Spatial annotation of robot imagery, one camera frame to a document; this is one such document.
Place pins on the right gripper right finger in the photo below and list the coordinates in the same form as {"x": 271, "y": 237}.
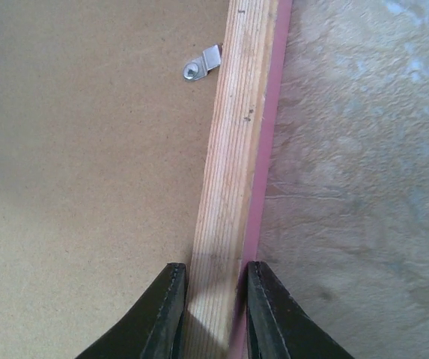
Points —
{"x": 277, "y": 326}

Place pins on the brown cardboard backing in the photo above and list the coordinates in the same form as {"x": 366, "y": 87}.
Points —
{"x": 102, "y": 152}

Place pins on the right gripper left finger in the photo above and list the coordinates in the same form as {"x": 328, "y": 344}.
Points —
{"x": 153, "y": 326}

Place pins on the pink picture frame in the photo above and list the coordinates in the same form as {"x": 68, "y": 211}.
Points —
{"x": 235, "y": 177}

